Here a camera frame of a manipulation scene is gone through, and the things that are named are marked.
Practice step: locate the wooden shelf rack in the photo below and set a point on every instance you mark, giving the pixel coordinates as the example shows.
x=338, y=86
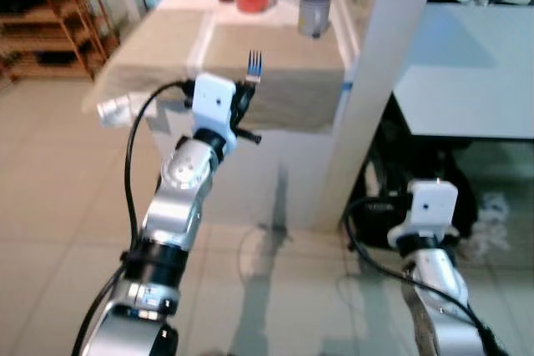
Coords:
x=50, y=18

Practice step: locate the white pillar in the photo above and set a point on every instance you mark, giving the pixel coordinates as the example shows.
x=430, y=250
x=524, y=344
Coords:
x=375, y=81

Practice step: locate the blue-grey mug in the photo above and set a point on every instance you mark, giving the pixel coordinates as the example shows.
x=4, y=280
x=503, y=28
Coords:
x=314, y=14

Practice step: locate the white counter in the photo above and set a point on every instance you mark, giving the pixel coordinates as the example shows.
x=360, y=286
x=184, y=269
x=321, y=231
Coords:
x=467, y=72

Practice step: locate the beige woven placemat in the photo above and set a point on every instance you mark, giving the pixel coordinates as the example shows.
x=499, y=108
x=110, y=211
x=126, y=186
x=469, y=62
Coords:
x=284, y=81

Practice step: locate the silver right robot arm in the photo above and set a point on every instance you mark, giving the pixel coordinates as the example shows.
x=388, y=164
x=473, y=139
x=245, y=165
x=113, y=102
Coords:
x=438, y=281

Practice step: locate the silver metal fork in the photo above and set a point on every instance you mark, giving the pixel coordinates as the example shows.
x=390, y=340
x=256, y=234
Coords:
x=254, y=64

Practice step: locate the white plastic bag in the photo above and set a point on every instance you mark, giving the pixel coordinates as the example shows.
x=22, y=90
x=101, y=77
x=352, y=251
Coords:
x=488, y=218

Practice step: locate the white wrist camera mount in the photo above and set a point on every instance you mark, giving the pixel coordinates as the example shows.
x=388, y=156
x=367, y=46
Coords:
x=434, y=206
x=213, y=102

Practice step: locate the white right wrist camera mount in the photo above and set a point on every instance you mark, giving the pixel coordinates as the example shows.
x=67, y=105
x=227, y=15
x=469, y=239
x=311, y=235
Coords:
x=434, y=206

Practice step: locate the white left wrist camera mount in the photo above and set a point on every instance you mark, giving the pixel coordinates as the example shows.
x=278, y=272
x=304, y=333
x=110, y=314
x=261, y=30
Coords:
x=213, y=102

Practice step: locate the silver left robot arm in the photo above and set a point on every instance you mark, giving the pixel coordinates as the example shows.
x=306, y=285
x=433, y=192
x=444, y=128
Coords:
x=179, y=172

